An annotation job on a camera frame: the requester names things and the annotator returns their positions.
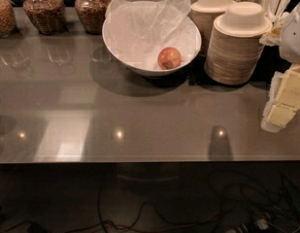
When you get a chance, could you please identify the white ceramic bowl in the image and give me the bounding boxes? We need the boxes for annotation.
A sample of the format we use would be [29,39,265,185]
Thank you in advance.
[101,0,203,79]

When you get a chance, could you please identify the left glass snack jar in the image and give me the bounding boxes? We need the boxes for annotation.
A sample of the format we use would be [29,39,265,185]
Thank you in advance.
[0,0,17,37]

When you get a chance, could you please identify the white tissue paper liner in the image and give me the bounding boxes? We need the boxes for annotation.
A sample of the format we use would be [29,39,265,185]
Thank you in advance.
[105,0,201,71]

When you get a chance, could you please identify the black floor cable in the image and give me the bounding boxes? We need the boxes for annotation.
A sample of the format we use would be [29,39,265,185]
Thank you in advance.
[65,178,221,233]

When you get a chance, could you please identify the white power adapter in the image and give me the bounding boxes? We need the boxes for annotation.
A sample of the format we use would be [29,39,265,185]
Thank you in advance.
[255,218,269,231]

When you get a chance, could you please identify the stack paper bowls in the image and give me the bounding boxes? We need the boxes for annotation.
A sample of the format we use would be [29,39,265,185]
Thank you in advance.
[191,0,234,55]
[204,2,272,85]

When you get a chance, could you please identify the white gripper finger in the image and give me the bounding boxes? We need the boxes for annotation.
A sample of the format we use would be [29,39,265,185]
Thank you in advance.
[260,71,283,133]

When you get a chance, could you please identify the red yellow apple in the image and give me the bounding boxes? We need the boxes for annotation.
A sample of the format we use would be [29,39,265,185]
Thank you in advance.
[157,47,182,70]

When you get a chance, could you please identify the glass snack jar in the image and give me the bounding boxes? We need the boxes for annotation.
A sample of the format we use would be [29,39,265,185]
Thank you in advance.
[0,0,17,37]
[75,0,111,35]
[22,0,66,35]

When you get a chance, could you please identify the rear stack paper bowls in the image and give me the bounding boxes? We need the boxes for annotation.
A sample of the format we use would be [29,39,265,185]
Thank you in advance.
[191,0,234,55]

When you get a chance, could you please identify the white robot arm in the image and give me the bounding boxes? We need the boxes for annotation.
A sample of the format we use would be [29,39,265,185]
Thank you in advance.
[261,2,300,133]

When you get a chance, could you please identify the middle glass snack jar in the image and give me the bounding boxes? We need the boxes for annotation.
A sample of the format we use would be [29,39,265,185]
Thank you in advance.
[22,0,66,35]

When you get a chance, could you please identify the right glass snack jar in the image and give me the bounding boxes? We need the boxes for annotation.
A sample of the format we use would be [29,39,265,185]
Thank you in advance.
[75,0,111,35]

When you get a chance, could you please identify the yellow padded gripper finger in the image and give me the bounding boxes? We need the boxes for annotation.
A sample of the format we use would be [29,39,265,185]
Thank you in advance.
[267,64,300,127]

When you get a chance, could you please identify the front stack paper bowls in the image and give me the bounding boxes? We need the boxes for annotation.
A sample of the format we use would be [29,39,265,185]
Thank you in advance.
[204,2,272,85]

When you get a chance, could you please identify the black mesh mat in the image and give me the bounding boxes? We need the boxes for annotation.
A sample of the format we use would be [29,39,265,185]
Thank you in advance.
[187,55,215,85]

